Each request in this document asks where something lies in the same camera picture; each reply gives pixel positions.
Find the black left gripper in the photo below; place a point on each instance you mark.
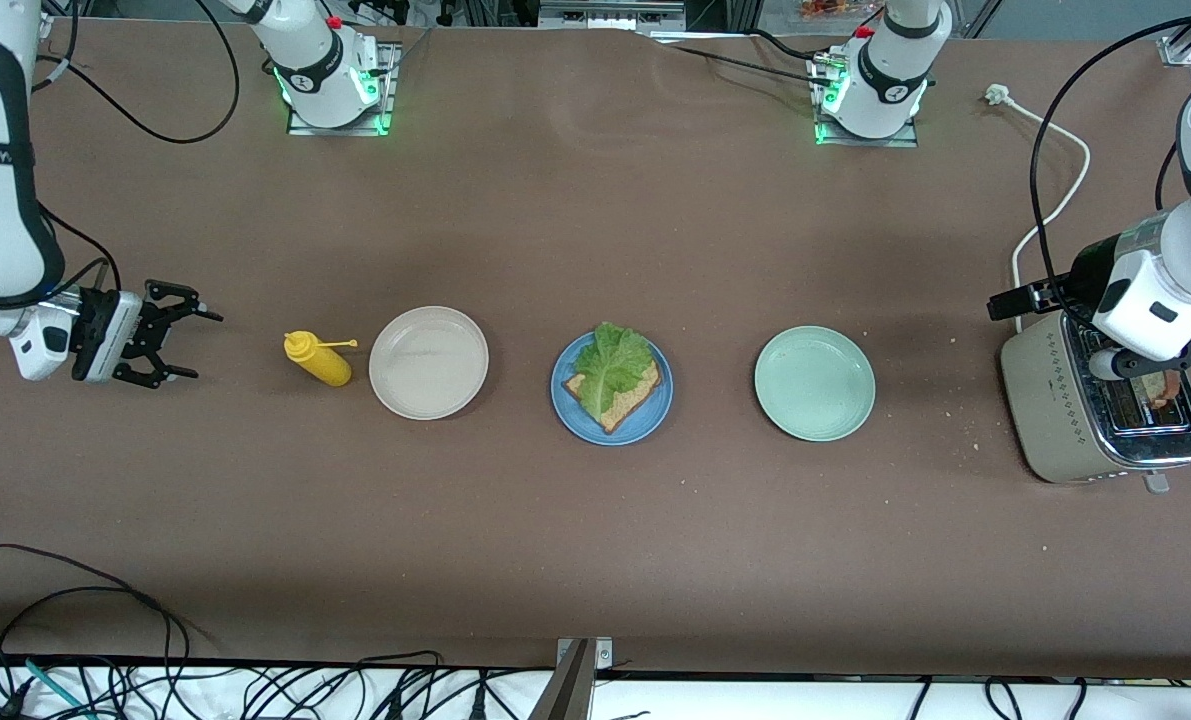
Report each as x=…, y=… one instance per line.
x=1083, y=274

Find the orange snack bag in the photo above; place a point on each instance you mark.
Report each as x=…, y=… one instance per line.
x=827, y=9

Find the beige chrome toaster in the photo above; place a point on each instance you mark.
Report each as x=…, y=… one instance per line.
x=1050, y=420

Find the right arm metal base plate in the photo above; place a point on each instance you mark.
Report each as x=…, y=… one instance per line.
x=387, y=100

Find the brown toast bread slice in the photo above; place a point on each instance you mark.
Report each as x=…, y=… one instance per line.
x=630, y=400
x=1165, y=390

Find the yellow mustard squeeze bottle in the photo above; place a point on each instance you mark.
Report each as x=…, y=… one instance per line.
x=323, y=365

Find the beige round plate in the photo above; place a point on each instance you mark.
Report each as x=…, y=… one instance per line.
x=428, y=363

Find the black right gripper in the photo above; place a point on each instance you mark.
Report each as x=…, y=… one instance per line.
x=97, y=335

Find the blue round plate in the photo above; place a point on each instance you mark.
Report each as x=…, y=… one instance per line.
x=580, y=425

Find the mint green round plate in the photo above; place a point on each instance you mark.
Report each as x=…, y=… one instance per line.
x=814, y=384

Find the metal table edge bracket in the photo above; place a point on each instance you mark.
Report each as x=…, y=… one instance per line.
x=570, y=685

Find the silver metal rail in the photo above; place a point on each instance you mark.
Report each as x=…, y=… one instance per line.
x=610, y=14

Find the green lettuce leaf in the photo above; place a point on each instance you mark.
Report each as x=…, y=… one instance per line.
x=610, y=365

